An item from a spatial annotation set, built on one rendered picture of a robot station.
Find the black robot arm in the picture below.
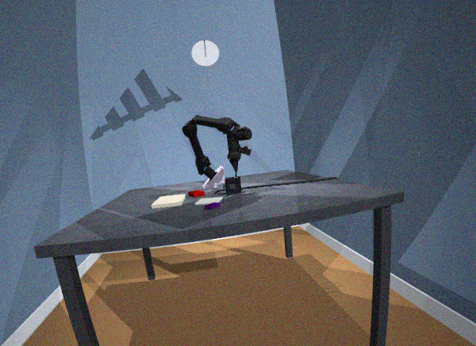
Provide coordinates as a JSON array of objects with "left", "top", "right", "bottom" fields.
[{"left": 182, "top": 115, "right": 252, "bottom": 180}]

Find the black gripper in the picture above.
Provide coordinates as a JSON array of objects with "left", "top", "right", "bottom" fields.
[{"left": 228, "top": 141, "right": 241, "bottom": 172}]

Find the red rectangular block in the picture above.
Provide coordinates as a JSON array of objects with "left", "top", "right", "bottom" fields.
[{"left": 188, "top": 190, "right": 205, "bottom": 198}]

